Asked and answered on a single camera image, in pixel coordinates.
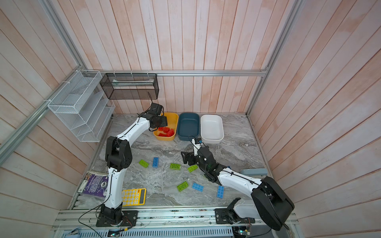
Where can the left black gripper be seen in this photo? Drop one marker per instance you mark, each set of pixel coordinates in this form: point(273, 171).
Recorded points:
point(164, 122)

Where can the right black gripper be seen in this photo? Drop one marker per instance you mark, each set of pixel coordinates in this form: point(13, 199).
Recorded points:
point(189, 155)

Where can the green lego brick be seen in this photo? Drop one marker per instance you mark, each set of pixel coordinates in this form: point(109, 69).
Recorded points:
point(182, 186)
point(144, 163)
point(192, 168)
point(175, 166)

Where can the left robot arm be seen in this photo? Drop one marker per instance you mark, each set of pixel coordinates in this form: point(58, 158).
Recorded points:
point(118, 157)

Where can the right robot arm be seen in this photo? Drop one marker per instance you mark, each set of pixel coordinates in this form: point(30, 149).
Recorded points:
point(270, 203)

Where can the yellow plastic bin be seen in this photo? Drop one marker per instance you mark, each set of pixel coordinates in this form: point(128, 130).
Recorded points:
point(173, 120)

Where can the teal plastic bin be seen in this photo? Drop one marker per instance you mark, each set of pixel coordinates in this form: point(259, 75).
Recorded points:
point(188, 126)

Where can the blue lego brick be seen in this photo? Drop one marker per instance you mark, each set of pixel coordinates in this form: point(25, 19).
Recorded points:
point(197, 187)
point(155, 162)
point(220, 192)

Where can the blue lego brick left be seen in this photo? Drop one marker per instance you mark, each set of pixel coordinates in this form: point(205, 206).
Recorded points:
point(155, 162)

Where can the white plastic bin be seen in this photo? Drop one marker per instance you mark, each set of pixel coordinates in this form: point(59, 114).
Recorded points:
point(211, 129)

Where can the blue lego brick lower right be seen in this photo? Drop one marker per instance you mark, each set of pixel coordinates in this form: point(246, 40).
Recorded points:
point(220, 192)

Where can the yellow calculator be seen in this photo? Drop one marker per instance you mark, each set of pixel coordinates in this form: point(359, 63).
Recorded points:
point(134, 197)

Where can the purple book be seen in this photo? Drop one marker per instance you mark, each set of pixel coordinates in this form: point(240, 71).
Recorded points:
point(94, 184)

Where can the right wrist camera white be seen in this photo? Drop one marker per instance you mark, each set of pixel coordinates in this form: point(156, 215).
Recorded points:
point(197, 144)

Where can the black wire mesh basket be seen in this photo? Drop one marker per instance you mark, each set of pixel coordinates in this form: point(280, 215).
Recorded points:
point(130, 86)

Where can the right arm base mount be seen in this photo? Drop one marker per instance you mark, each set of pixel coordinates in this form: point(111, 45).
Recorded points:
point(228, 216)

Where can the white wire mesh shelf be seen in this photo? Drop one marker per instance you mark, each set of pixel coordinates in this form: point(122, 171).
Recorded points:
point(85, 111)

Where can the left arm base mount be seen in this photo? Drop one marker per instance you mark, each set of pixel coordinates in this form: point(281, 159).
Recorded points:
point(120, 219)

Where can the aluminium front rail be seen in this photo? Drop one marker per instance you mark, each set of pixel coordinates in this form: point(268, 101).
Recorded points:
point(150, 217)

